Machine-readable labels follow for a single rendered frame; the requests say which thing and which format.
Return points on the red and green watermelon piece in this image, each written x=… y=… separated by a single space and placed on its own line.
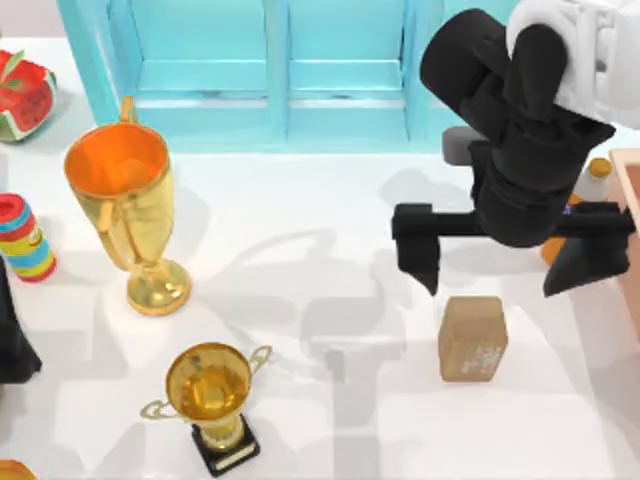
x=25 y=100

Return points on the light blue rack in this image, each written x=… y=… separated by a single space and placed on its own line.
x=215 y=75

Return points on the shallow salmon-coloured box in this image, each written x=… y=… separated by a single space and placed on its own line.
x=631 y=210

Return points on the small gold trophy black base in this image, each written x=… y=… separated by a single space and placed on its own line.
x=210 y=385

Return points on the grey rounded box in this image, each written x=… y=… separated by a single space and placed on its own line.
x=456 y=145

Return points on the red blue yellow striped can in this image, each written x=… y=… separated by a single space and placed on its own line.
x=25 y=240

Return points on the large gold trophy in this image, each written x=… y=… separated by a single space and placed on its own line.
x=140 y=210

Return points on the white and orange bottle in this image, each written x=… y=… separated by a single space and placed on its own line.
x=595 y=187

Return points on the flat orange rounded object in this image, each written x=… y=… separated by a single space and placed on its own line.
x=15 y=471

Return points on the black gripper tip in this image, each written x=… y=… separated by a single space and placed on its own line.
x=12 y=340

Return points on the brown cardboard box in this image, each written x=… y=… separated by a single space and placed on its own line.
x=472 y=340

